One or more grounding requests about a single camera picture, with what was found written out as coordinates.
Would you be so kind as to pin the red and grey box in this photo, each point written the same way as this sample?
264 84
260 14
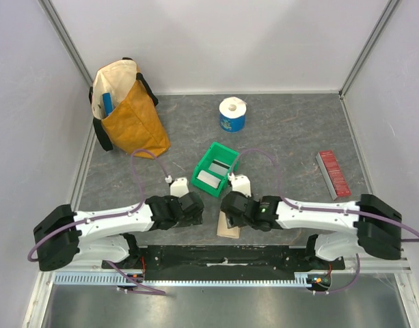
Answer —
332 173

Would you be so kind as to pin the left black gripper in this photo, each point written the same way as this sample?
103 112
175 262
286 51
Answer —
195 219

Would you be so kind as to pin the white card in bin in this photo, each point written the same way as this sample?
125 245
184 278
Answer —
208 179

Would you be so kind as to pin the beige leather card holder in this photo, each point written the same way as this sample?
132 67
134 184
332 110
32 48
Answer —
224 231

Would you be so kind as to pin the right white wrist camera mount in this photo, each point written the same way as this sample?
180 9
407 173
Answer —
240 183

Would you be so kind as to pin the orange tote bag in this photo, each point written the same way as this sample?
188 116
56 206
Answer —
134 122

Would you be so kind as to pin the blue item in bag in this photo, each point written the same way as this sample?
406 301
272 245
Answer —
108 103

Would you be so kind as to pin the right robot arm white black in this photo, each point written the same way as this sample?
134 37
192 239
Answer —
368 225

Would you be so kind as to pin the white slotted cable duct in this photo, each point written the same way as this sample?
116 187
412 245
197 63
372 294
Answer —
79 278

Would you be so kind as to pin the toilet paper roll blue wrap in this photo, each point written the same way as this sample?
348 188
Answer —
232 111

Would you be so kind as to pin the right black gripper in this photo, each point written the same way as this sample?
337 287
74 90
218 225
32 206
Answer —
230 210

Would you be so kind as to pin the card with magnetic stripe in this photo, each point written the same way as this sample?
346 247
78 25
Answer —
219 167

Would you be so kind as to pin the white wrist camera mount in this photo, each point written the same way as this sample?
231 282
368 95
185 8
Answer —
240 183
178 187

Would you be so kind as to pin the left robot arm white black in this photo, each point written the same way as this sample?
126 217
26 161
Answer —
65 236

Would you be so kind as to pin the green plastic bin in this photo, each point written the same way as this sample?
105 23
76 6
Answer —
211 173

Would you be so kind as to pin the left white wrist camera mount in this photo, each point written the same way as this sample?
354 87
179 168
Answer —
178 187

